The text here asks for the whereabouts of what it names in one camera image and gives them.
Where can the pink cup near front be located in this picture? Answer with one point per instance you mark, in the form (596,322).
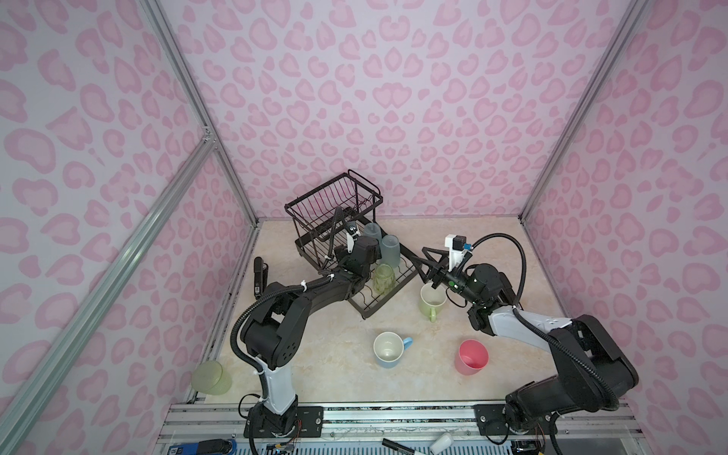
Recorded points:
(471,357)

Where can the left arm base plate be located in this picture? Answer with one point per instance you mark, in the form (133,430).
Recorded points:
(298,421)

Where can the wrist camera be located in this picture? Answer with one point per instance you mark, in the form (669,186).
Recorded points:
(352,233)
(458,248)

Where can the black stapler left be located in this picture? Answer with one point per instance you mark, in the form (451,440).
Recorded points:
(260,277)

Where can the teal frosted tumbler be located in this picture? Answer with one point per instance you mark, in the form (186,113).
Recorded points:
(373,230)
(390,251)

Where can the black marker pen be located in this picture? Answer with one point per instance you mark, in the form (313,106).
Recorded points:
(397,447)

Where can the light green mug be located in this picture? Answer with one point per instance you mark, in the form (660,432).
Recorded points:
(432,301)

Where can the blue mug white inside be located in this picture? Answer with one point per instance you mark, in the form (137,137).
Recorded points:
(389,348)

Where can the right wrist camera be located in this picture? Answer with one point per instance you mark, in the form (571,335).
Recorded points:
(458,248)

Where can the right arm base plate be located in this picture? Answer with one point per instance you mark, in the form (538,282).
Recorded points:
(491,421)

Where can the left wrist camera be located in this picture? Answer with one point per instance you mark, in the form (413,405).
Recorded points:
(352,233)

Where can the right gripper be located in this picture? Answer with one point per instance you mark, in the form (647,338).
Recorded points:
(438,269)

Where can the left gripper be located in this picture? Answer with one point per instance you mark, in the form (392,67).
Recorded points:
(341,255)

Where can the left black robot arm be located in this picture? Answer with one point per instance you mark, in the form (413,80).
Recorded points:
(269,333)

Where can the black wire dish rack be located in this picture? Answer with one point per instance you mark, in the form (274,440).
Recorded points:
(330,217)

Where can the blue black tool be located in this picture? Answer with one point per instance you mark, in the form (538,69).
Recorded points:
(206,447)

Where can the green transparent cup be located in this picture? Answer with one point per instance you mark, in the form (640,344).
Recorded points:
(384,280)

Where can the white small bottle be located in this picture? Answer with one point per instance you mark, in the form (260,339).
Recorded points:
(443,442)

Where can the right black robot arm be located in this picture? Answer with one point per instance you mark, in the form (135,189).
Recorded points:
(592,374)

